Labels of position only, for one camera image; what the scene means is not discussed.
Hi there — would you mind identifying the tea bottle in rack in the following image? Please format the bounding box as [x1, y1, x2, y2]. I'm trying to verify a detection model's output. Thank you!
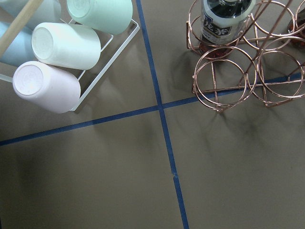
[200, 0, 256, 53]

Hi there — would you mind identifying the mint green cup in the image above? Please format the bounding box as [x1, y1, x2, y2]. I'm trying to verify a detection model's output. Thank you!
[67, 0, 133, 35]

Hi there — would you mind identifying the white cup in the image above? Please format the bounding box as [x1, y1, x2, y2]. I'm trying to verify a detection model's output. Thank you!
[31, 22, 101, 70]

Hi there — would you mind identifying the pink lilac cup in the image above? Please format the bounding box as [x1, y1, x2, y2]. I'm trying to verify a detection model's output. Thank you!
[12, 61, 81, 114]

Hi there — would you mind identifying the grey blue cup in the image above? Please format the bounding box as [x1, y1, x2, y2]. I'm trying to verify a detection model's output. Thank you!
[0, 0, 61, 30]

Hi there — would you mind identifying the light blue cup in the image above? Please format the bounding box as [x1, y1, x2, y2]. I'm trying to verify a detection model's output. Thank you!
[0, 27, 35, 67]

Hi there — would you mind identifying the copper wire bottle rack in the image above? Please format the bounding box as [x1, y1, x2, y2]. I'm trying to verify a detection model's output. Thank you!
[186, 0, 305, 113]

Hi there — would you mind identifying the white wire cup rack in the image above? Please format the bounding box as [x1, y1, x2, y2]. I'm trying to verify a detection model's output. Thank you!
[0, 19, 140, 112]

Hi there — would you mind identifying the wooden rack handle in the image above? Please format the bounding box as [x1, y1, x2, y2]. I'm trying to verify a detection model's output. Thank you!
[0, 0, 43, 57]

